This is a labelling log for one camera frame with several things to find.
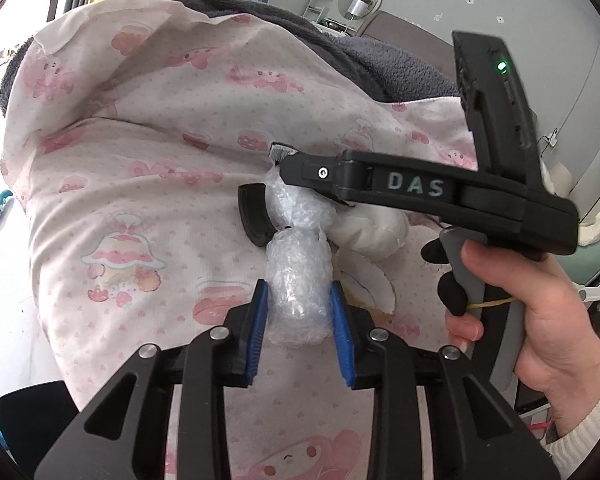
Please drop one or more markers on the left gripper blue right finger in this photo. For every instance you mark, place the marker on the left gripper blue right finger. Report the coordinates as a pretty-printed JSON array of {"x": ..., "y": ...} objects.
[{"x": 342, "y": 333}]

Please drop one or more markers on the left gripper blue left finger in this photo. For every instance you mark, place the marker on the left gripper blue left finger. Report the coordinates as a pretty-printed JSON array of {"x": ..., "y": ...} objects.
[{"x": 256, "y": 323}]

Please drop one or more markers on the clear bubble wrap roll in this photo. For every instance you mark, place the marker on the clear bubble wrap roll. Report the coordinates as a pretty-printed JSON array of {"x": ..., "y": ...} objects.
[{"x": 298, "y": 264}]

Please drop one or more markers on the right hand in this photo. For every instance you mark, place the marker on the right hand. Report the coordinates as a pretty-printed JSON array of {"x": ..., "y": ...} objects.
[{"x": 560, "y": 356}]

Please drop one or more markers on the white plush toy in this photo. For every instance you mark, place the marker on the white plush toy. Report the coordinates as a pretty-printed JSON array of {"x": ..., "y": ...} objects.
[{"x": 364, "y": 236}]

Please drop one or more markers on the mint green chair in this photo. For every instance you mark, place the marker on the mint green chair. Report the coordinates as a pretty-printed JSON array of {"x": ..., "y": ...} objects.
[{"x": 583, "y": 266}]

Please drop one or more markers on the black curved plastic piece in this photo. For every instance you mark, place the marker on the black curved plastic piece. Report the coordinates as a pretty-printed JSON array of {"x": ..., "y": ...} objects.
[{"x": 253, "y": 213}]

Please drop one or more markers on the dark grey fleece blanket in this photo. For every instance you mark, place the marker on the dark grey fleece blanket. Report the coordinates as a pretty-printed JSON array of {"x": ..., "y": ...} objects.
[{"x": 280, "y": 25}]

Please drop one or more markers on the grey upholstered headboard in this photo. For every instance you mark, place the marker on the grey upholstered headboard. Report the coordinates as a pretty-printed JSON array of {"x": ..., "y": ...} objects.
[{"x": 390, "y": 29}]

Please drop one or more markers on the pink patterned quilt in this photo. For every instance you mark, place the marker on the pink patterned quilt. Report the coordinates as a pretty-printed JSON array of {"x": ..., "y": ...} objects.
[{"x": 130, "y": 127}]

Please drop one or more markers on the white knit right sleeve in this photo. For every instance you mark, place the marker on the white knit right sleeve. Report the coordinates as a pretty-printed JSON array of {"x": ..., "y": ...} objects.
[{"x": 570, "y": 451}]

